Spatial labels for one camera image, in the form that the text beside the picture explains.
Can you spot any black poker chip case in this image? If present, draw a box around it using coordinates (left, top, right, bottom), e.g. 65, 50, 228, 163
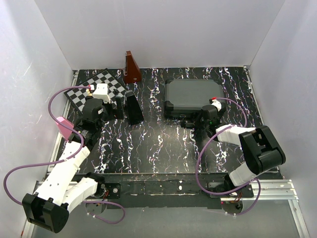
163, 79, 226, 128

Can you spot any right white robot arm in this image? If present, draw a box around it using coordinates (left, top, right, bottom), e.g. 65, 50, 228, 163
193, 100, 286, 197

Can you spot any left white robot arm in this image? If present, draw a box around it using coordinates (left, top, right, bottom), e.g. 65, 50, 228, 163
22, 96, 120, 233

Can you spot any black white chessboard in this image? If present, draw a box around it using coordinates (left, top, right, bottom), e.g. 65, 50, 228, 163
64, 69, 127, 114

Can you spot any pink metronome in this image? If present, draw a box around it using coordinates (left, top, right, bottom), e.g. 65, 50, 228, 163
56, 117, 74, 141

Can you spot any brown wooden metronome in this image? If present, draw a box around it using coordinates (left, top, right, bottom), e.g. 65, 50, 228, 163
123, 51, 142, 84

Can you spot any black front mounting bar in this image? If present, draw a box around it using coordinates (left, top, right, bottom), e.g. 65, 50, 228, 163
74, 172, 238, 209

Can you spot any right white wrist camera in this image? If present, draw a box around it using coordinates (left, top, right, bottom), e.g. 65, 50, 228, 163
209, 97, 222, 112

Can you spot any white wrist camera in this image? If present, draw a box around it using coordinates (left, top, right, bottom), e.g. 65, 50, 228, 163
89, 83, 111, 104
209, 97, 222, 112

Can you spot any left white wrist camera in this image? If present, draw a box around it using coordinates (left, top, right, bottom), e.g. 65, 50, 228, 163
89, 83, 111, 104

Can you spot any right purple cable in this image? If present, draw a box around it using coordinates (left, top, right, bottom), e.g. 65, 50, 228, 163
195, 97, 261, 216

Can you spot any purple cable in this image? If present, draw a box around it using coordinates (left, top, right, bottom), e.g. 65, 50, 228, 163
3, 85, 126, 225
195, 97, 261, 216

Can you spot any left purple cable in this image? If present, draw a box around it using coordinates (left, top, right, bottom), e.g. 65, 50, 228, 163
3, 85, 126, 225

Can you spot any aluminium rail frame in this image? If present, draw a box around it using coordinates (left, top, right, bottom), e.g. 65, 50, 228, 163
24, 66, 308, 238

